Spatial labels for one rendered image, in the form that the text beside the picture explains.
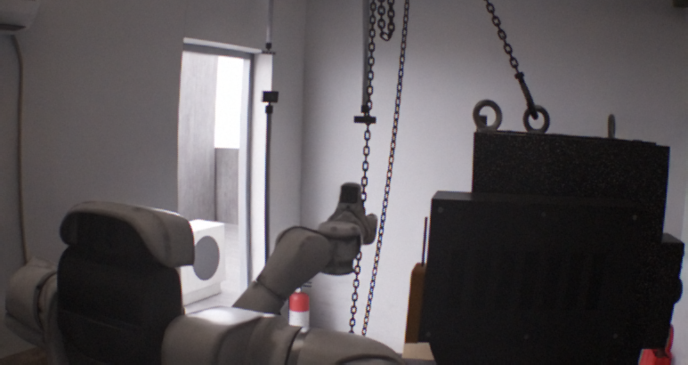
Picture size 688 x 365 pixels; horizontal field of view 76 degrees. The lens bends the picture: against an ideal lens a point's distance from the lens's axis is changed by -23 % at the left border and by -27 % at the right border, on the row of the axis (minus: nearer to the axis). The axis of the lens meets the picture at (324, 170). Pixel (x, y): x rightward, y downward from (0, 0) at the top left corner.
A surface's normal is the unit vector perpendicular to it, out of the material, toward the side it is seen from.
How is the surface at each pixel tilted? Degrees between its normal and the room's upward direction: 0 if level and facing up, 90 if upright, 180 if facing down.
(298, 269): 97
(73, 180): 90
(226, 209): 90
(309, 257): 94
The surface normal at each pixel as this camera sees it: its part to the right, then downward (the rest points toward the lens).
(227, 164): -0.44, 0.07
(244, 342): 0.96, 0.05
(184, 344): -0.24, -0.49
